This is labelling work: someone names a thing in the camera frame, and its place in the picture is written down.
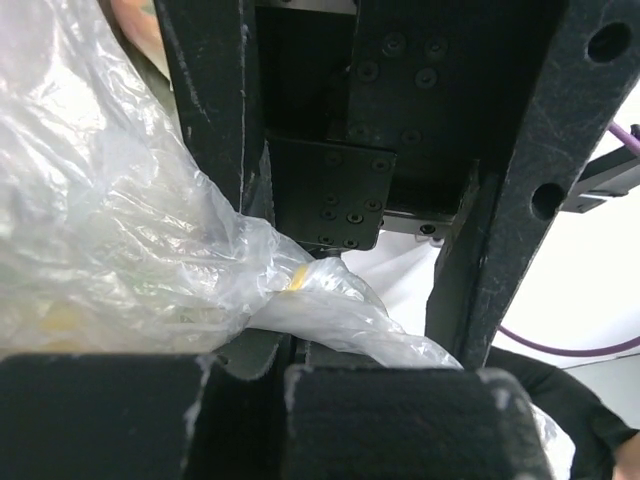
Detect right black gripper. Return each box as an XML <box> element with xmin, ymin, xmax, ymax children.
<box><xmin>256</xmin><ymin>1</ymin><xmax>564</xmax><ymax>250</ymax></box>

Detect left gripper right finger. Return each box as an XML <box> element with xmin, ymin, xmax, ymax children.
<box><xmin>283</xmin><ymin>340</ymin><xmax>551</xmax><ymax>479</ymax></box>

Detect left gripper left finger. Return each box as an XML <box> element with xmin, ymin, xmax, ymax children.
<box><xmin>1</xmin><ymin>330</ymin><xmax>292</xmax><ymax>479</ymax></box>

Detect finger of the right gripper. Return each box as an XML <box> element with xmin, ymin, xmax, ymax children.
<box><xmin>155</xmin><ymin>0</ymin><xmax>275</xmax><ymax>220</ymax></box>
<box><xmin>425</xmin><ymin>1</ymin><xmax>639</xmax><ymax>370</ymax></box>

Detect clear lemon-print plastic bag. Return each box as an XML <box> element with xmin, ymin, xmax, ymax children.
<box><xmin>1</xmin><ymin>1</ymin><xmax>574</xmax><ymax>479</ymax></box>

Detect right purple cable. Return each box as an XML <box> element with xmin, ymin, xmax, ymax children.
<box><xmin>499</xmin><ymin>119</ymin><xmax>640</xmax><ymax>357</ymax></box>

